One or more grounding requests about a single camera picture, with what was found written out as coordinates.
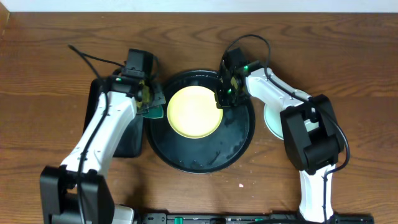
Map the green yellow sponge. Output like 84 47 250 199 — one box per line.
143 105 164 119

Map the yellow plate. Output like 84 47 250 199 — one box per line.
167 86 223 139

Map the light green plate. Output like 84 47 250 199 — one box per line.
264 105 319 140

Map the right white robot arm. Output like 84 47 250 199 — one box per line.
215 48 344 223

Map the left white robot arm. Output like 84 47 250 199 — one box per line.
39 49 165 223

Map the round black tray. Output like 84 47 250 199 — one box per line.
144 69 256 174

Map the rectangular black tray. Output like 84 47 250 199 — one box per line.
83 80 144 158

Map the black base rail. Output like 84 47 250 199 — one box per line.
141 213 375 224

